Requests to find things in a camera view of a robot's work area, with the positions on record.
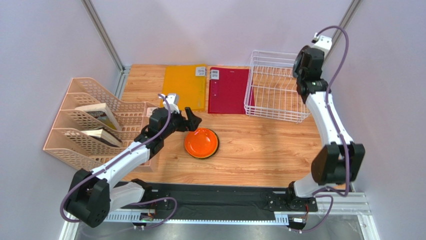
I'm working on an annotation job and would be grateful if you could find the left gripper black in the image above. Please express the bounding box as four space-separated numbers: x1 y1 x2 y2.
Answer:
161 106 202 140

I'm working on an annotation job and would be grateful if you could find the orange plate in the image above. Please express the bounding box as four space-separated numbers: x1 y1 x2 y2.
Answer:
184 128 213 159

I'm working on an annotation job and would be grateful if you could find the white wire dish rack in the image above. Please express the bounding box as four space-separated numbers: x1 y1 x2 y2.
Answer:
244 50 310 123

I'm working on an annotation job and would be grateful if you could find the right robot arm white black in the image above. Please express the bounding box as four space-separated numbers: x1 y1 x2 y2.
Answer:
288 45 365 198

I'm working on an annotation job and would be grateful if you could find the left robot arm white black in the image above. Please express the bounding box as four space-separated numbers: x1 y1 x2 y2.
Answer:
60 107 202 228

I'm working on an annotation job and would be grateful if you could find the lower book in rack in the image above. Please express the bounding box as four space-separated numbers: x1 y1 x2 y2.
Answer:
81 128 123 148

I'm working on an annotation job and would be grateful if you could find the book in rack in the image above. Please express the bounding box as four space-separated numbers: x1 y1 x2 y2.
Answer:
81 128 123 148
75 103 121 130

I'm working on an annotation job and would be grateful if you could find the upper book in rack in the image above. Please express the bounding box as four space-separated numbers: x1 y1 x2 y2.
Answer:
75 103 121 130

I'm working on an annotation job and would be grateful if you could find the pink magazine file rack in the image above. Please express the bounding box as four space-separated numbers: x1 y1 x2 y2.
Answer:
43 77 143 171

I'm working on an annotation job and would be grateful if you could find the orange file folder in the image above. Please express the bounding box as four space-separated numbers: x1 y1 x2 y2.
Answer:
162 64 207 111

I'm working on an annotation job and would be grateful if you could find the small white box in organizer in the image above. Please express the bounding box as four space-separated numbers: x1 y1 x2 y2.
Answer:
146 107 157 117

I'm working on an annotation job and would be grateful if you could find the red file folder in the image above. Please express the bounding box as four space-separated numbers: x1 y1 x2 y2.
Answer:
207 67 250 115

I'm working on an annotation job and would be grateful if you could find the black base mat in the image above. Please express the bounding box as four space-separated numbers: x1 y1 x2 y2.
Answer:
134 178 318 221

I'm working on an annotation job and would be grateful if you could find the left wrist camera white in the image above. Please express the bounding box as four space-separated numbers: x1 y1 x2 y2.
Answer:
161 93 180 114

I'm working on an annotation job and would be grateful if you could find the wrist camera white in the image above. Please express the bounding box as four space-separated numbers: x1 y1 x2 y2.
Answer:
161 93 180 114
311 32 333 57

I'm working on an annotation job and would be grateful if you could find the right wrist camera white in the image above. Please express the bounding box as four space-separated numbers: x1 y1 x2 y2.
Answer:
311 32 333 57

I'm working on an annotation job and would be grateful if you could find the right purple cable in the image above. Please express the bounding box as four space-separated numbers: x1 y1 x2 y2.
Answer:
286 25 351 233

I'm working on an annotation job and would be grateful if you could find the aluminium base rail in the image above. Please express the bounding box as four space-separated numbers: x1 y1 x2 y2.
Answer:
59 186 380 240

